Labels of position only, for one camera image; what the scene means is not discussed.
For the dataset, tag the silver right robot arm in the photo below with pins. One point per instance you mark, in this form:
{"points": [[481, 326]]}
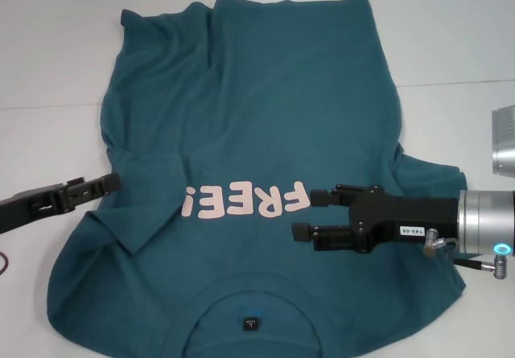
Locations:
{"points": [[483, 219]]}

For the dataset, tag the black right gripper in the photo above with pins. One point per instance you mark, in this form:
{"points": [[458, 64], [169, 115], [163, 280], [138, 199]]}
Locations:
{"points": [[410, 215]]}

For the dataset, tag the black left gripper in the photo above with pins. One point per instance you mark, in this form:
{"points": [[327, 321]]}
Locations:
{"points": [[20, 209]]}

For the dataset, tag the teal t-shirt with pink print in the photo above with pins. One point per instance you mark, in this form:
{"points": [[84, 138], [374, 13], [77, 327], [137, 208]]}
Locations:
{"points": [[257, 112]]}

